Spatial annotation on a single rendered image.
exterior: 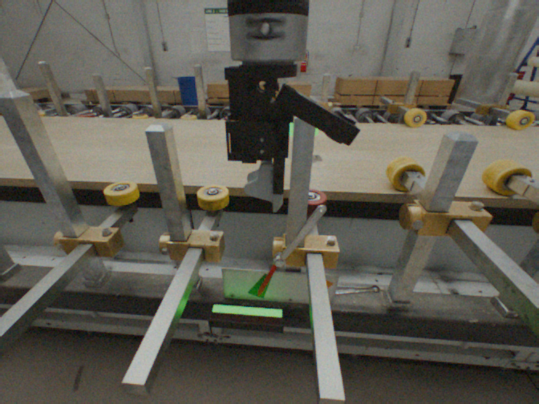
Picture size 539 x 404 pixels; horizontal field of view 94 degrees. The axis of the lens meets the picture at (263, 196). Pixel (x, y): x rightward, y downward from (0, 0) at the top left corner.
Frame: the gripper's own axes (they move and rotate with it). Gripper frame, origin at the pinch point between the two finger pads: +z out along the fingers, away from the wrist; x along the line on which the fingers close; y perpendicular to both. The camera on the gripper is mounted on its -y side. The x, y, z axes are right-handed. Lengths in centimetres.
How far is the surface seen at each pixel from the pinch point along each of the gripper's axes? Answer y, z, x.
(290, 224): -2.3, 8.3, -5.9
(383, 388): -46, 101, -20
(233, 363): 18, 101, -25
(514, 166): -56, 3, -27
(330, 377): -7.4, 14.8, 17.6
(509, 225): -64, 21, -28
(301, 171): -3.6, -3.1, -5.9
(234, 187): 12.5, 11.1, -25.2
